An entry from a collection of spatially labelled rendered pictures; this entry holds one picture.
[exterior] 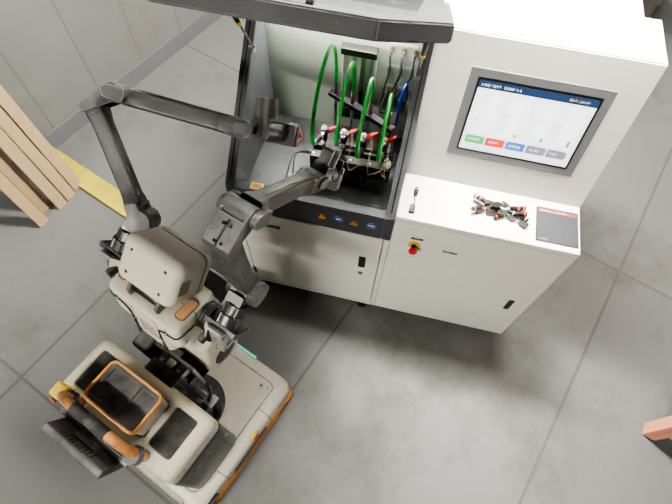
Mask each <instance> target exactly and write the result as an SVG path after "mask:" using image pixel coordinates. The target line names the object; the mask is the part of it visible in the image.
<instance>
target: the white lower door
mask: <svg viewBox="0 0 672 504"><path fill-rule="evenodd" d="M246 239H247V242H248V246H249V249H250V253H251V256H252V260H253V263H254V266H253V268H254V271H255V272H256V274H257V276H258V277H262V278H267V279H271V280H275V281H280V282H284V283H289V284H293V285H298V286H302V287H306V288H311V289H315V290H320V291H324V292H328V293H333V294H337V295H342V296H346V297H351V298H355V299H359V300H364V301H368V302H370V298H371V294H372V289H373V285H374V280H375V276H376V271H377V267H378V262H379V258H380V253H381V249H382V244H383V240H384V239H382V238H375V237H370V236H366V235H361V234H356V233H352V232H347V231H342V230H338V229H333V228H328V227H324V226H319V225H314V224H310V223H305V222H300V221H296V220H291V219H286V218H282V217H277V216H272V217H271V219H270V222H269V224H268V225H267V226H265V227H263V228H261V229H260V230H258V231H255V230H253V229H252V231H251V232H250V233H249V235H248V236H247V237H246Z"/></svg>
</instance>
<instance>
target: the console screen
mask: <svg viewBox="0 0 672 504"><path fill-rule="evenodd" d="M617 94H618V91H612V90H607V89H601V88H595V87H590V86H584V85H579V84H573V83H567V82H562V81H556V80H551V79H545V78H539V77H534V76H528V75H522V74H517V73H511V72H506V71H500V70H494V69H489V68H483V67H478V66H472V69H471V73H470V76H469V79H468V83H467V86H466V89H465V92H464V96H463V99H462V102H461V106H460V109H459V112H458V115H457V119H456V122H455V125H454V129H453V132H452V135H451V139H450V142H449V145H448V148H447V153H450V154H455V155H460V156H465V157H470V158H475V159H481V160H486V161H491V162H496V163H501V164H506V165H511V166H516V167H522V168H527V169H532V170H537V171H542V172H547V173H552V174H557V175H562V176H568V177H571V175H572V174H573V172H574V170H575V168H576V166H577V165H578V163H579V161H580V159H581V158H582V156H583V154H584V152H585V151H586V149H587V147H588V145H589V144H590V142H591V140H592V138H593V136H594V135H595V133H596V131H597V129H598V128H599V126H600V124H601V122H602V121H603V119H604V117H605V115H606V113H607V112H608V110H609V108H610V106H611V105H612V103H613V101H614V99H615V98H616V96H617Z"/></svg>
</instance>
